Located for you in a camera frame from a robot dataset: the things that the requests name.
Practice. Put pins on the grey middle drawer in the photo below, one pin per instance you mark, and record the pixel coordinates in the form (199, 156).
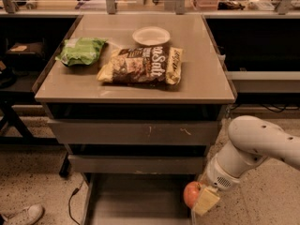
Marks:
(137, 165)

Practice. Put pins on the grey top drawer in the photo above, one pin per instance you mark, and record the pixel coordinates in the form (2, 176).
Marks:
(77, 131)

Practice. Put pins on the white paper bowl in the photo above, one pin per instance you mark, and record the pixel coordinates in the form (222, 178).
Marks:
(151, 35)

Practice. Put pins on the green chip bag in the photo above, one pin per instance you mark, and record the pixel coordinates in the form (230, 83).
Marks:
(80, 51)

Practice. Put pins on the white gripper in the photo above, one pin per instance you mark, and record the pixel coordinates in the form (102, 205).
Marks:
(217, 176)

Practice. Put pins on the white sneaker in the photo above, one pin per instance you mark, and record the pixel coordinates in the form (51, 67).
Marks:
(27, 216)

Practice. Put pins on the grey open bottom drawer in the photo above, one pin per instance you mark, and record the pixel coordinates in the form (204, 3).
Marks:
(136, 199)

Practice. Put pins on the grey drawer cabinet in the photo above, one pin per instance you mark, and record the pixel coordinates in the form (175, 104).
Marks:
(152, 102)

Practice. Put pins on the red apple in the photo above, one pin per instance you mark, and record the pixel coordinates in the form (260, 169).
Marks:
(191, 193)

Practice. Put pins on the brown sea salt chip bag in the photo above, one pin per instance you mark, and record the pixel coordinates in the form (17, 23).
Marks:
(156, 64)

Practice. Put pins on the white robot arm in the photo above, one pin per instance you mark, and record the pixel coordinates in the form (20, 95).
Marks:
(251, 141)

